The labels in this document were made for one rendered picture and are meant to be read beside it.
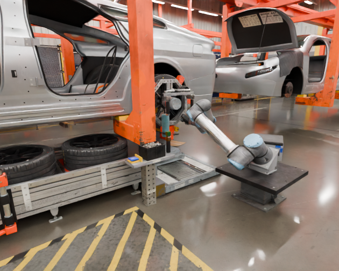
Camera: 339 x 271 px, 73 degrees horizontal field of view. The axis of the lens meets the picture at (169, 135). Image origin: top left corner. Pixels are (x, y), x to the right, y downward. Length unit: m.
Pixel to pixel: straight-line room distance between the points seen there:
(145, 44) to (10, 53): 1.10
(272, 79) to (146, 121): 3.19
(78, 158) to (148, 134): 0.68
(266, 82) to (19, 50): 3.92
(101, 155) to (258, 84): 3.44
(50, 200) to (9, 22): 1.48
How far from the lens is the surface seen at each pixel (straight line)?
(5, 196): 2.02
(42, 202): 2.14
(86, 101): 2.47
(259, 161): 2.22
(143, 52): 2.11
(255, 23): 5.74
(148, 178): 2.08
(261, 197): 2.29
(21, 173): 2.14
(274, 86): 4.86
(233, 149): 2.06
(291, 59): 5.10
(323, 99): 5.56
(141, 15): 2.15
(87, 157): 2.25
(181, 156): 3.02
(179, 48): 3.00
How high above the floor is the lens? 1.16
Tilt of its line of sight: 15 degrees down
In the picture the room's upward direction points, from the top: 1 degrees counter-clockwise
